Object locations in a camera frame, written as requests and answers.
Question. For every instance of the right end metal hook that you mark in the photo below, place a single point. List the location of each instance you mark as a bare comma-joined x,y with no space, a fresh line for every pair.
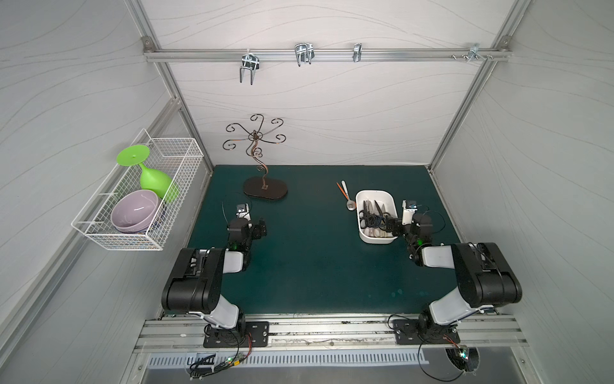
473,55

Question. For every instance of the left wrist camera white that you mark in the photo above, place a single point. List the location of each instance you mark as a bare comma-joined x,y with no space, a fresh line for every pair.
243,211

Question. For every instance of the green plastic goblet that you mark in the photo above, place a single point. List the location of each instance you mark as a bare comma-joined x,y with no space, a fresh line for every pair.
151,179

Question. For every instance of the looped metal hook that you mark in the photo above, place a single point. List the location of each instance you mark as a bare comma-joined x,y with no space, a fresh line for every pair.
304,53

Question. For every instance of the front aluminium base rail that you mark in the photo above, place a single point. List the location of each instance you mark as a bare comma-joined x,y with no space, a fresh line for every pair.
327,332

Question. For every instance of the white slotted cable duct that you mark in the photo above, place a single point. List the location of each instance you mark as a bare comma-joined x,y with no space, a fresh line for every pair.
295,358

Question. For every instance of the brown wire jewelry stand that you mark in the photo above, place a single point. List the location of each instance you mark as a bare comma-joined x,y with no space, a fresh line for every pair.
263,186

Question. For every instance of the double prong metal hook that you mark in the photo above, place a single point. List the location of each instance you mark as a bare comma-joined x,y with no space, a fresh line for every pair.
250,63

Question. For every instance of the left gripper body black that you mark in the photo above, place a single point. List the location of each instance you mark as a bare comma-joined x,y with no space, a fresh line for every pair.
258,228

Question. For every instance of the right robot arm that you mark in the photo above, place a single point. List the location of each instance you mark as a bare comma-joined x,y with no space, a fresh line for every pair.
484,278

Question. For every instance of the small flat metal hook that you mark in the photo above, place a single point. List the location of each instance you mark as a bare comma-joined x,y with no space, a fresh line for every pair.
357,52

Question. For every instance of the white storage box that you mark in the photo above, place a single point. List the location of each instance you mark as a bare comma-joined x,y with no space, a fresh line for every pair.
376,212

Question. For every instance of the white wire basket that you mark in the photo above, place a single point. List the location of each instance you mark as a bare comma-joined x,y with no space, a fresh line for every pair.
180,158

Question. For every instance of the metal spoon white handle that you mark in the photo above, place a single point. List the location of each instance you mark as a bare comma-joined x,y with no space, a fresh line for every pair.
350,204

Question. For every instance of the purple bowl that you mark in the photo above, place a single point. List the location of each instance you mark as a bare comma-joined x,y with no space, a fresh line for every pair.
135,212

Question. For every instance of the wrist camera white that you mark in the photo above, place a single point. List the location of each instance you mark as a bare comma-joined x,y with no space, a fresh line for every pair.
409,208
243,211

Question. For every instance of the horizontal aluminium rail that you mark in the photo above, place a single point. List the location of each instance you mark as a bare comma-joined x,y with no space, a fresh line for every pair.
321,55

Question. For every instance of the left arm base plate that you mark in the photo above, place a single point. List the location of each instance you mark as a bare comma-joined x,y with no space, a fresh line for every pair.
254,334

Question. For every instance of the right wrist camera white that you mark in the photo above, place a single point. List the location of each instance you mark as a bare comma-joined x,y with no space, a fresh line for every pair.
409,208

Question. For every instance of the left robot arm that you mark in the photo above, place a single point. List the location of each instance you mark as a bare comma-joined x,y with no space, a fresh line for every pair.
194,286

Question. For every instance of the orange stick utensil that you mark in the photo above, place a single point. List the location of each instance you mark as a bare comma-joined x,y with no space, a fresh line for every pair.
341,190

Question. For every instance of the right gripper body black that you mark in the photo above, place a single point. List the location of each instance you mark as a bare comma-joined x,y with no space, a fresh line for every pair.
396,226

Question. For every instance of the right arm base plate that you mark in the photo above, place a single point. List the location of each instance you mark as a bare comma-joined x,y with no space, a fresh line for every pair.
414,332

